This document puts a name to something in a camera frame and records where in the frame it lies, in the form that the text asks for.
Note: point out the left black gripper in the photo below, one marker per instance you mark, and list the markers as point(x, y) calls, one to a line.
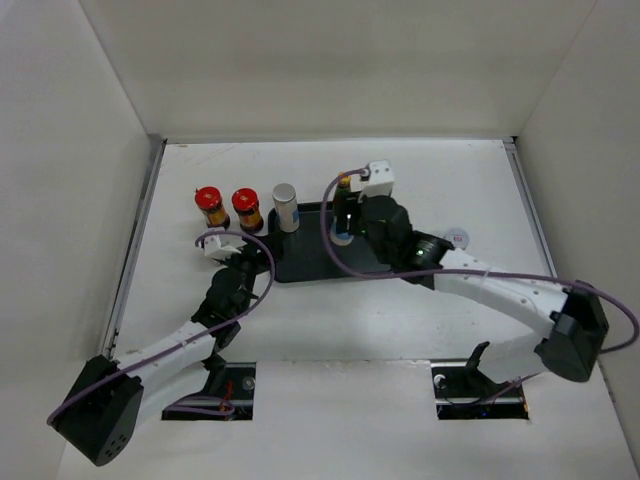
point(251, 254)

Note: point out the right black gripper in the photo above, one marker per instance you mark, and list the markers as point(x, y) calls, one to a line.
point(361, 204)

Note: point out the yellow cap sauce bottle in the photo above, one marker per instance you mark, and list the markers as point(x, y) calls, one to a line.
point(344, 206)

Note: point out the silver lid white jar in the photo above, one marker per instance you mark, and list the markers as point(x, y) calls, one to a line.
point(285, 203)

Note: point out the white jar red label lid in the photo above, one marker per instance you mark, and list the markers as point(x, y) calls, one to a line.
point(214, 231)

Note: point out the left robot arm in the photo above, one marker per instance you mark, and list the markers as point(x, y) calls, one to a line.
point(111, 397)

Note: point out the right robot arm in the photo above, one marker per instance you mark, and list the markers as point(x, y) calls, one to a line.
point(566, 324)

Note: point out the right white jar red label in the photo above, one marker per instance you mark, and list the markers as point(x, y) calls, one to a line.
point(459, 237)

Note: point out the black plastic tray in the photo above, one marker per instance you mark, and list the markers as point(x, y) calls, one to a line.
point(304, 258)

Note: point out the red lid jar far left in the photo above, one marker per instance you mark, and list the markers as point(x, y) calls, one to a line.
point(209, 201)

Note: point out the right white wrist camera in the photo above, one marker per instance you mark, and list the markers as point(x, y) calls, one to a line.
point(378, 180)

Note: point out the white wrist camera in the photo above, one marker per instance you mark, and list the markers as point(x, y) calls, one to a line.
point(216, 247)
point(378, 180)

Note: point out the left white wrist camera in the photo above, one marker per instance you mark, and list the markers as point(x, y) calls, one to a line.
point(216, 247)

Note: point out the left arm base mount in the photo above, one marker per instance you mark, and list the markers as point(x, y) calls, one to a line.
point(227, 395)

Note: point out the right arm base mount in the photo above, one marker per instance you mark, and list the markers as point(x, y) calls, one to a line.
point(462, 392)

